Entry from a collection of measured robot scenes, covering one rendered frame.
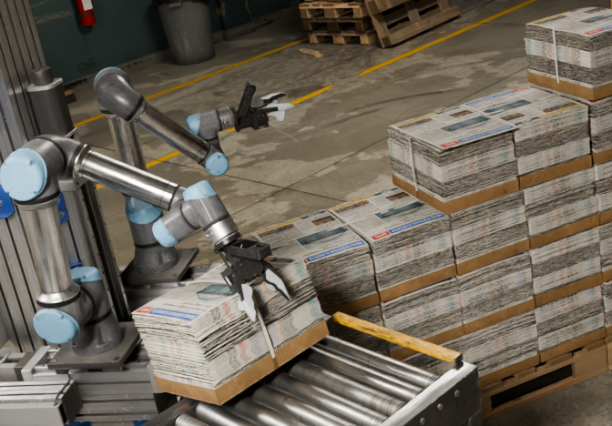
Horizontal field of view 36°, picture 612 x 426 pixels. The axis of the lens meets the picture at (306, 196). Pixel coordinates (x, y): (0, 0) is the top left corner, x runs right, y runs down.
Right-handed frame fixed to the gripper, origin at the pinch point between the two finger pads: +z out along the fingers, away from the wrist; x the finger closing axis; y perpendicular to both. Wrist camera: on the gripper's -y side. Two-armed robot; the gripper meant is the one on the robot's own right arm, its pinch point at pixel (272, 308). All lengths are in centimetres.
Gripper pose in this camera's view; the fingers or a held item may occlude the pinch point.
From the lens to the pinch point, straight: 226.4
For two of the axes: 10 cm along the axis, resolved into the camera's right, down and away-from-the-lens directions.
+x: -7.1, 3.8, -5.9
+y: -4.8, 3.6, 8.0
